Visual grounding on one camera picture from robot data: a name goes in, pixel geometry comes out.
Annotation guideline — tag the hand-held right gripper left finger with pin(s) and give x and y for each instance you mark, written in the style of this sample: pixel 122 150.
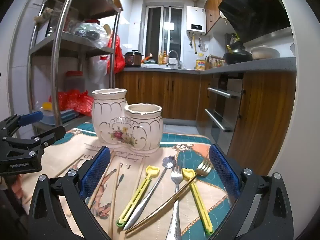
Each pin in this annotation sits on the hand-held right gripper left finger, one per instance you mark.
pixel 96 172

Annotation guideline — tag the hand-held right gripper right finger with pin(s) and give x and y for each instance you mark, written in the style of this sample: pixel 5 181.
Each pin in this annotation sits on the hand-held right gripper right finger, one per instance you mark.
pixel 223 170

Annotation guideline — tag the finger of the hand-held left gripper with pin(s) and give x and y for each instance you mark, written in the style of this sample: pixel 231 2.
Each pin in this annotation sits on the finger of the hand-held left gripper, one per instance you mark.
pixel 31 117
pixel 51 133

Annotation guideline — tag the wooden chopstick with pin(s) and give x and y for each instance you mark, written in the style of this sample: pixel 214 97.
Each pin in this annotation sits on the wooden chopstick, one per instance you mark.
pixel 114 192
pixel 72 163
pixel 100 188

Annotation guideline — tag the gold fork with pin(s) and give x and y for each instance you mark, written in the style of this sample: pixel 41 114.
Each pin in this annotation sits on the gold fork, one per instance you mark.
pixel 202 170

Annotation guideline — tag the yellow-green plastic spoon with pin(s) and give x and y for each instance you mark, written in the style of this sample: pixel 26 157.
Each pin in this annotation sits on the yellow-green plastic spoon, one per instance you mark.
pixel 197 197

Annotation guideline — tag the yellow plastic sealing clip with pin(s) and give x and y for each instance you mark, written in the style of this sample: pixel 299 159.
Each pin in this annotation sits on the yellow plastic sealing clip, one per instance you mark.
pixel 140 192

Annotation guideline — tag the silver fork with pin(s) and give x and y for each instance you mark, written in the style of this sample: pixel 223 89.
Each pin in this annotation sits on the silver fork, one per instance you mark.
pixel 176 180

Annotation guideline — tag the white floral ceramic utensil holder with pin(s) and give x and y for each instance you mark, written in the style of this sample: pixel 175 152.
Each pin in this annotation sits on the white floral ceramic utensil holder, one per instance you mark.
pixel 112 120

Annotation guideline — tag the silver spoon with flower end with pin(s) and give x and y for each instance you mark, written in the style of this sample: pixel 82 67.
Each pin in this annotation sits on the silver spoon with flower end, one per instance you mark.
pixel 147 198

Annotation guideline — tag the crumpled red plastic bag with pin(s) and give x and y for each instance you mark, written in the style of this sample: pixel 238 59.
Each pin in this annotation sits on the crumpled red plastic bag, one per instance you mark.
pixel 75 102

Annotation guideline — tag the printed quilted table mat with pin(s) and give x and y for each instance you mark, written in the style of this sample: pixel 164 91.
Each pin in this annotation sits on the printed quilted table mat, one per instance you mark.
pixel 140 162

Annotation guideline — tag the plastic jar with red lid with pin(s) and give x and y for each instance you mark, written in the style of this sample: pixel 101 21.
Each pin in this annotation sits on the plastic jar with red lid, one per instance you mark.
pixel 73 80

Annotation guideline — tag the wooden side cabinet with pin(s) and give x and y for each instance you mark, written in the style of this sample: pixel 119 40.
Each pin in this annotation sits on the wooden side cabinet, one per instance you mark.
pixel 262 125

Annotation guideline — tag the stainless steel shelf rack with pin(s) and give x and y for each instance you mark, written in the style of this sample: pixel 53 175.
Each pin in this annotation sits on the stainless steel shelf rack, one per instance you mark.
pixel 58 55

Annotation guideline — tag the white plastic bag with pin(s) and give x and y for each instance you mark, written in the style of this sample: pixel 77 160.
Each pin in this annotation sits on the white plastic bag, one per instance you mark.
pixel 97 70

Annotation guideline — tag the wooden base cabinets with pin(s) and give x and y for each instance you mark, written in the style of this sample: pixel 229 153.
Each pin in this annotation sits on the wooden base cabinets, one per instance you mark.
pixel 160 95

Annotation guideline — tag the hanging red plastic bag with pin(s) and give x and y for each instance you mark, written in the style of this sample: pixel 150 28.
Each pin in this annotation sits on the hanging red plastic bag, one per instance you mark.
pixel 116 55

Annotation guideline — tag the clear bag of groceries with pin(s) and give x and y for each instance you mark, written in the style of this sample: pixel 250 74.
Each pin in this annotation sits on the clear bag of groceries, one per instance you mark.
pixel 88 31

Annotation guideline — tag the grey kitchen countertop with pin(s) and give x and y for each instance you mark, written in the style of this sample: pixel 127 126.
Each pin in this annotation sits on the grey kitchen countertop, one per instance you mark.
pixel 250 66

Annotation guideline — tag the yellow cooking oil bottle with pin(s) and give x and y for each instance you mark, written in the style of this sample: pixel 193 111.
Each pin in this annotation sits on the yellow cooking oil bottle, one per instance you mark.
pixel 200 64

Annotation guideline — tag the dark red rice cooker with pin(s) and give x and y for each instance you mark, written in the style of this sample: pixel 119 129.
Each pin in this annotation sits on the dark red rice cooker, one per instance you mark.
pixel 132 58

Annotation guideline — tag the black wok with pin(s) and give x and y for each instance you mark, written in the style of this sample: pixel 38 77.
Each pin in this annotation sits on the black wok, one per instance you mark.
pixel 237 55

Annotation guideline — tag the chrome faucet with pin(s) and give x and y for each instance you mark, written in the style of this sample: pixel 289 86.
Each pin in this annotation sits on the chrome faucet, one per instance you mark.
pixel 173 56

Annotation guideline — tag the white ceramic pot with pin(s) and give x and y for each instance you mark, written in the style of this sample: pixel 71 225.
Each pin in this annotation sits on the white ceramic pot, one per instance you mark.
pixel 265 52

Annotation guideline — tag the yellow condiment bottle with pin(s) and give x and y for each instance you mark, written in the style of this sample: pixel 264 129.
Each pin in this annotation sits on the yellow condiment bottle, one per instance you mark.
pixel 160 58
pixel 165 57

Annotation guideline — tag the white water heater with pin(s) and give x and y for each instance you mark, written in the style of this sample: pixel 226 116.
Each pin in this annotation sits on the white water heater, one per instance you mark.
pixel 196 21

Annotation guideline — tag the kitchen window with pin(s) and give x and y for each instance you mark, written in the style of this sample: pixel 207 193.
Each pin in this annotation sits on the kitchen window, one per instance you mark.
pixel 163 30

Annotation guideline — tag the black range hood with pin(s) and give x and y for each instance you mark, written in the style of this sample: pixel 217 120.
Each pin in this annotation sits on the black range hood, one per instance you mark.
pixel 252 10

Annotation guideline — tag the wooden wall cabinet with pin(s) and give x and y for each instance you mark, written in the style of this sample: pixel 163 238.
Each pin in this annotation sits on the wooden wall cabinet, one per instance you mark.
pixel 217 2

